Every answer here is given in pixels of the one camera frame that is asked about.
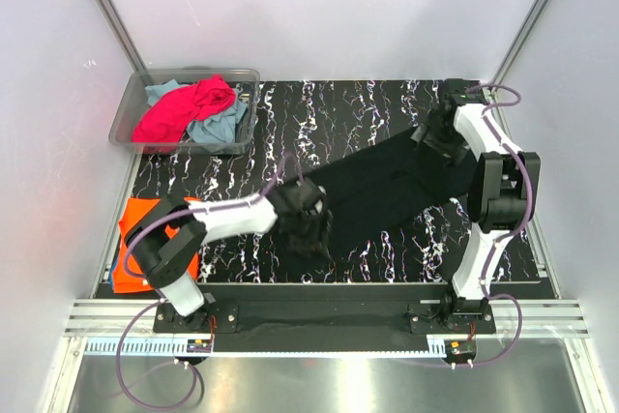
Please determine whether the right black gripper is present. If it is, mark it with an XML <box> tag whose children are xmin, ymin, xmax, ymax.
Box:
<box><xmin>411</xmin><ymin>108</ymin><xmax>469</xmax><ymax>169</ymax></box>

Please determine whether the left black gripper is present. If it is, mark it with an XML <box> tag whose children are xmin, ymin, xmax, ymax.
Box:
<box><xmin>287</xmin><ymin>210</ymin><xmax>331</xmax><ymax>258</ymax></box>

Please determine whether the folded blue t-shirt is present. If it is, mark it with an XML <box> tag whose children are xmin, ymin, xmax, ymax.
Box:
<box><xmin>108</xmin><ymin>262</ymin><xmax>117</xmax><ymax>292</ymax></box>

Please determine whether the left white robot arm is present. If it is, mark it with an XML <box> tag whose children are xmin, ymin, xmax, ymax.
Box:
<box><xmin>123</xmin><ymin>179</ymin><xmax>332</xmax><ymax>332</ymax></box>

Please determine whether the black marbled table mat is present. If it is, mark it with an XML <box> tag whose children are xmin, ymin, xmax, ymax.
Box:
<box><xmin>94</xmin><ymin>78</ymin><xmax>543</xmax><ymax>298</ymax></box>

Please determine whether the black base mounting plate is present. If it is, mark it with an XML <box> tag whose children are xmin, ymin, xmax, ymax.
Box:
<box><xmin>154</xmin><ymin>283</ymin><xmax>496</xmax><ymax>336</ymax></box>

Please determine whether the right aluminium frame post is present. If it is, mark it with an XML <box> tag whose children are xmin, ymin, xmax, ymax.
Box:
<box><xmin>492</xmin><ymin>0</ymin><xmax>552</xmax><ymax>84</ymax></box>

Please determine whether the left aluminium frame post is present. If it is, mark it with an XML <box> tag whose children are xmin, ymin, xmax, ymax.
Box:
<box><xmin>95</xmin><ymin>0</ymin><xmax>146</xmax><ymax>72</ymax></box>

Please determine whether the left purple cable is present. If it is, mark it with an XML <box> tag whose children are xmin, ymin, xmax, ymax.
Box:
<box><xmin>115</xmin><ymin>151</ymin><xmax>306</xmax><ymax>410</ymax></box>

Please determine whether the aluminium front rail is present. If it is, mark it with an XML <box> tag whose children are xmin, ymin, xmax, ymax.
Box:
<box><xmin>64</xmin><ymin>300</ymin><xmax>588</xmax><ymax>339</ymax></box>

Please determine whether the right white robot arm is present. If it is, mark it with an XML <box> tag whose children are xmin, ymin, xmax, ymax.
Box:
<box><xmin>412</xmin><ymin>78</ymin><xmax>541</xmax><ymax>334</ymax></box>

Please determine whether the folded orange t-shirt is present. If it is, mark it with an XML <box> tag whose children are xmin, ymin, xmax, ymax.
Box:
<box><xmin>115</xmin><ymin>195</ymin><xmax>199</xmax><ymax>294</ymax></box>

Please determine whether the clear plastic bin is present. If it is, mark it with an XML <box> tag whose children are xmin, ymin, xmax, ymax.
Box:
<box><xmin>109</xmin><ymin>67</ymin><xmax>260</xmax><ymax>156</ymax></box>

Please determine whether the grey-blue t-shirt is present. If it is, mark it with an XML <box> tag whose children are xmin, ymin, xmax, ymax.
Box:
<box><xmin>144</xmin><ymin>79</ymin><xmax>250</xmax><ymax>151</ymax></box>

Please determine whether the aluminium frame post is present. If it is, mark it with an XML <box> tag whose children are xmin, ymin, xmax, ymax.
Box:
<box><xmin>492</xmin><ymin>0</ymin><xmax>552</xmax><ymax>84</ymax></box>
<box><xmin>95</xmin><ymin>0</ymin><xmax>146</xmax><ymax>72</ymax></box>

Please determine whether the black polo shirt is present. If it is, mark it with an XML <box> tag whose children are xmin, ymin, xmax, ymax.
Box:
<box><xmin>304</xmin><ymin>128</ymin><xmax>477</xmax><ymax>259</ymax></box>

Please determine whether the white slotted cable duct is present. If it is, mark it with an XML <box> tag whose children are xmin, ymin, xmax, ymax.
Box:
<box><xmin>85</xmin><ymin>335</ymin><xmax>476</xmax><ymax>360</ymax></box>

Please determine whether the pink t-shirt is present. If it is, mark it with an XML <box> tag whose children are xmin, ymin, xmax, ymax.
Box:
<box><xmin>132</xmin><ymin>75</ymin><xmax>237</xmax><ymax>144</ymax></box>

